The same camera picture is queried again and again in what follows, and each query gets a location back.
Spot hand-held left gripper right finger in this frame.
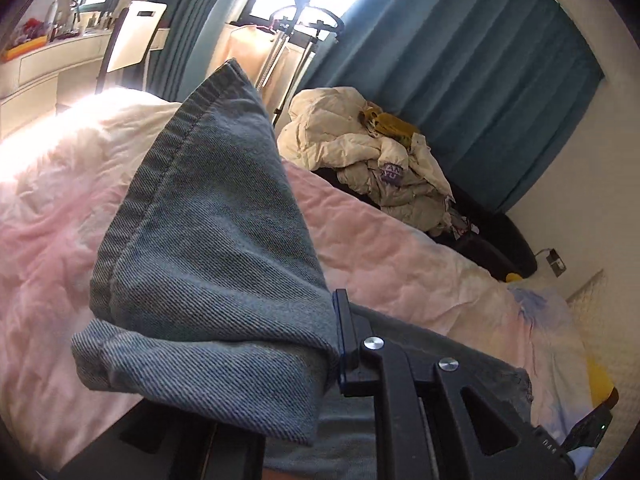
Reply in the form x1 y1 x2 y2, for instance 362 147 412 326
332 287 576 480

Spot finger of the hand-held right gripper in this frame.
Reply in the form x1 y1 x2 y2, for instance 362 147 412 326
534 424 574 465

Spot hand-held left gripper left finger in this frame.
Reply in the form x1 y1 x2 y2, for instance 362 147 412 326
59 399 267 480

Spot blue denim jeans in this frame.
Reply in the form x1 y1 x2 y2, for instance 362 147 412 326
70 57 533 480

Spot large yellow soft item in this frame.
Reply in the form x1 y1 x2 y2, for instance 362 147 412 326
585 355 617 413

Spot beige quilted headboard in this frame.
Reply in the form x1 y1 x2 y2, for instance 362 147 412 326
565 269 632 461

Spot pastel tie-dye pillow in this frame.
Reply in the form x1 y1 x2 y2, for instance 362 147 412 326
505 280 595 423

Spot white jacket with purple patch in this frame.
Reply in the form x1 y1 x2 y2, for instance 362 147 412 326
336 135 456 237

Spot patterned garment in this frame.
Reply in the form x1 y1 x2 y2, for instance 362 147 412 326
442 195 484 239

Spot black sofa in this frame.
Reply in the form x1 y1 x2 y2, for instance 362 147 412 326
315 165 539 282

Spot cream down jacket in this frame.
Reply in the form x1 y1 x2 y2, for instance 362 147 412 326
276 86 386 172

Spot mustard yellow garment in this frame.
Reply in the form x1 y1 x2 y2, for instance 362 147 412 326
360 102 427 154

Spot pastel tie-dye duvet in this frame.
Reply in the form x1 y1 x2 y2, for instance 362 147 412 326
0 87 531 480

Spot wide teal curtain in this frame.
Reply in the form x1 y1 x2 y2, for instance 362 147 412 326
300 0 607 214

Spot beige hanging garment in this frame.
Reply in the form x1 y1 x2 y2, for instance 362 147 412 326
215 20 317 107

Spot metal coat rack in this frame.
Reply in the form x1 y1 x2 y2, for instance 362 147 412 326
255 0 347 129

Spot white chair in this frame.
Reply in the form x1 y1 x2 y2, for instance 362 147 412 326
95 1 169 94

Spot white vanity desk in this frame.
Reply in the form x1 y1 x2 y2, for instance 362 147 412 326
0 25 169 127

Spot group of cosmetic bottles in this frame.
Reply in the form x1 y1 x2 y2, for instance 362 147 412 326
47 0 122 42

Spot orange tray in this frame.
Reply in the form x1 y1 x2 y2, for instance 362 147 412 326
0 40 51 64

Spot wall socket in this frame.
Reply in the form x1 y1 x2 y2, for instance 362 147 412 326
547 249 569 277

